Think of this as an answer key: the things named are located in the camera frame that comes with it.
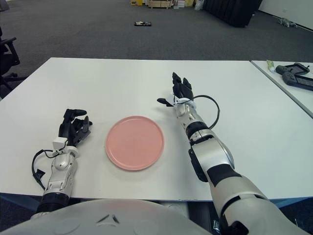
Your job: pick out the pale yellow box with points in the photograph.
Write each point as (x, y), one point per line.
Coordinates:
(189, 3)

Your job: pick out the black cabinet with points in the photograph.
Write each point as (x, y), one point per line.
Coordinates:
(232, 12)

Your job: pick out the grey robot dog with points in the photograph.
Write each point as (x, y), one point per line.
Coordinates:
(287, 22)

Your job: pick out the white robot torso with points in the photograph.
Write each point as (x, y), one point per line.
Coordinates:
(97, 218)

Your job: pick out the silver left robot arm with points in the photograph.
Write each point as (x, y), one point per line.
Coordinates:
(60, 172)

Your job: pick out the white cardboard boxes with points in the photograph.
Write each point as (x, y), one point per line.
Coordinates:
(179, 4)

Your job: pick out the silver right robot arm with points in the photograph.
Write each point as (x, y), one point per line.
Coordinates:
(212, 151)

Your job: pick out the wooden crate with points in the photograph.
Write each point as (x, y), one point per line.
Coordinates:
(159, 4)

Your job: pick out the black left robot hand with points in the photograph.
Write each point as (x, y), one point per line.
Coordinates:
(66, 129)

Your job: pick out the black office chair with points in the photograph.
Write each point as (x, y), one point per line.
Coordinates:
(7, 58)

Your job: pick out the pink round plate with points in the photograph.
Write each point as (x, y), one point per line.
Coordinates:
(134, 143)

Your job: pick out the flat black tray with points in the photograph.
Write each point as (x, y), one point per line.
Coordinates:
(143, 23)

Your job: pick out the white plastic bag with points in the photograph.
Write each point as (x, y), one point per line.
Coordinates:
(198, 6)

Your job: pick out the green white tube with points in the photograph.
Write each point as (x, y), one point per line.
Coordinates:
(270, 65)

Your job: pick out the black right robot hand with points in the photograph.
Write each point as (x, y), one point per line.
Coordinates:
(182, 90)

